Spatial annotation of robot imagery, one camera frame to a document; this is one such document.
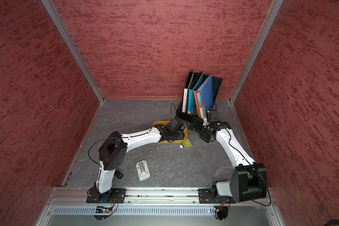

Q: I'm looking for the yellow plastic storage box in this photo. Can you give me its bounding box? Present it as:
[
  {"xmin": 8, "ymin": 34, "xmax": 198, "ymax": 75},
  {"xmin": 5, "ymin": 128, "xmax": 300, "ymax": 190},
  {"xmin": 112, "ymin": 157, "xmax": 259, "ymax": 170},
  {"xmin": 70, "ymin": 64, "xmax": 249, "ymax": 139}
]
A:
[{"xmin": 153, "ymin": 121, "xmax": 187, "ymax": 144}]

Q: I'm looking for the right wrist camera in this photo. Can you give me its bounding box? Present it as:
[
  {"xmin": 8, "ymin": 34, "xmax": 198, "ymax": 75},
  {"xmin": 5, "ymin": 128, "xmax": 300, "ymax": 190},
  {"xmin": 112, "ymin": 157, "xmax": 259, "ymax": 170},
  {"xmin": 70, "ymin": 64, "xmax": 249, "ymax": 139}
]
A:
[{"xmin": 203, "ymin": 109, "xmax": 221, "ymax": 126}]

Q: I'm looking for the teal folder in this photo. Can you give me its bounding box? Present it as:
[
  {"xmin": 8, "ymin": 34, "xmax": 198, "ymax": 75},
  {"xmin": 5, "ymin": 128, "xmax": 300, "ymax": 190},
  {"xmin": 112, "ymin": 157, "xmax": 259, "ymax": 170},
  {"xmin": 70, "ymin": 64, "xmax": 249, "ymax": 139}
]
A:
[{"xmin": 187, "ymin": 71, "xmax": 203, "ymax": 115}]

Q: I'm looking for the white phone stand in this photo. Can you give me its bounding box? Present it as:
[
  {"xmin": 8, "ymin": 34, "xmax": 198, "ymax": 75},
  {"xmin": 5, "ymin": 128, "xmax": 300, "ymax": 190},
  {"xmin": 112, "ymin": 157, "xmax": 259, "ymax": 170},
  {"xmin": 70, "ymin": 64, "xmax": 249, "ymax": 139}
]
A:
[{"xmin": 136, "ymin": 160, "xmax": 151, "ymax": 181}]

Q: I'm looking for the orange folder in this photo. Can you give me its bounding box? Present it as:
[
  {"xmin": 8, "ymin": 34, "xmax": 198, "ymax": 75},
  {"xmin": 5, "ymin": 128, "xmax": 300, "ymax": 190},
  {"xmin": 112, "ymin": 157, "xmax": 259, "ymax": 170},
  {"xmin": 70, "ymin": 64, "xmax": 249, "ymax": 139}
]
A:
[{"xmin": 194, "ymin": 85, "xmax": 205, "ymax": 119}]

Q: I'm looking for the blue folder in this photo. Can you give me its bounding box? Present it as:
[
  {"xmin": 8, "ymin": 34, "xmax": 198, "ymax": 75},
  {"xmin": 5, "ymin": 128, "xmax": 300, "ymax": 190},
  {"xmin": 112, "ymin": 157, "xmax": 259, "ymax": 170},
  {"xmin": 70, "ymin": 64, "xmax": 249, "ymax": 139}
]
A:
[{"xmin": 201, "ymin": 74, "xmax": 213, "ymax": 117}]

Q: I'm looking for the white folder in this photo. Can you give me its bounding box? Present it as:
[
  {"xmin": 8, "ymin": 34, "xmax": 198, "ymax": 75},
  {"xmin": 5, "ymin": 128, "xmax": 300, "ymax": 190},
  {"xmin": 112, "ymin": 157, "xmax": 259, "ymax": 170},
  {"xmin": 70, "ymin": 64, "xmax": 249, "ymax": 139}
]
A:
[{"xmin": 182, "ymin": 70, "xmax": 194, "ymax": 113}]

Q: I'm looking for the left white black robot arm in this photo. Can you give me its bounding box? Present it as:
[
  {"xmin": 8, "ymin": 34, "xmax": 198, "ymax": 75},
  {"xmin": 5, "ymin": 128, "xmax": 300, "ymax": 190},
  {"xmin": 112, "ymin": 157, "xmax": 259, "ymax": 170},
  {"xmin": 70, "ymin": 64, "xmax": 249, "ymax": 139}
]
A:
[{"xmin": 95, "ymin": 122, "xmax": 185, "ymax": 195}]

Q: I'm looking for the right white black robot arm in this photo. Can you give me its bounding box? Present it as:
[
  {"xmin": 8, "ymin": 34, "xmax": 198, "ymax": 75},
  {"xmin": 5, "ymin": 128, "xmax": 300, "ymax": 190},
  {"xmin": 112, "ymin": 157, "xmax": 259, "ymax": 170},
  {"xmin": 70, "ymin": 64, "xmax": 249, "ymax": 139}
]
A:
[{"xmin": 190, "ymin": 121, "xmax": 268, "ymax": 202}]

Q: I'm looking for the black file rack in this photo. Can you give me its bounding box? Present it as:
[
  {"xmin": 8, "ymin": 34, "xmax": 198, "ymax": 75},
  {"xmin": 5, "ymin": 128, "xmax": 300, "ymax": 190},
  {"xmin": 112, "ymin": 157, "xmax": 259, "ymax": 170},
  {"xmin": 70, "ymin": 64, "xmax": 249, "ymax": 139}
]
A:
[{"xmin": 176, "ymin": 70, "xmax": 222, "ymax": 122}]

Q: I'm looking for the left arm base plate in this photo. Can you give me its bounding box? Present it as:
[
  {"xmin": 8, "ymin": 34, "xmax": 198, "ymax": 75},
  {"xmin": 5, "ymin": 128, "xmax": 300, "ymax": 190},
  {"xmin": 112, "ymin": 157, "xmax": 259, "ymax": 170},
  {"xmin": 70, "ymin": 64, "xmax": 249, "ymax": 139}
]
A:
[{"xmin": 86, "ymin": 187, "xmax": 127, "ymax": 204}]

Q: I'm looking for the yellow shuttlecock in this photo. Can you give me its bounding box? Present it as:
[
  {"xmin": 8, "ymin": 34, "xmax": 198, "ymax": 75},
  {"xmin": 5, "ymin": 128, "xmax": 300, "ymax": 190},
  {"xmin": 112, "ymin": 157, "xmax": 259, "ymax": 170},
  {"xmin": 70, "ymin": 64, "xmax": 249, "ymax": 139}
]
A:
[{"xmin": 180, "ymin": 138, "xmax": 192, "ymax": 149}]

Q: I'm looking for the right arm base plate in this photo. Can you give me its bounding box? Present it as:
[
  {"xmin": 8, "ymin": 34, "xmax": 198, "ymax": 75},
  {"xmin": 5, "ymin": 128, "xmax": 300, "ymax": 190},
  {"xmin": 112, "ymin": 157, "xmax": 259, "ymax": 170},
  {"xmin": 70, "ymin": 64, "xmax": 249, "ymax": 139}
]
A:
[{"xmin": 198, "ymin": 188, "xmax": 236, "ymax": 204}]

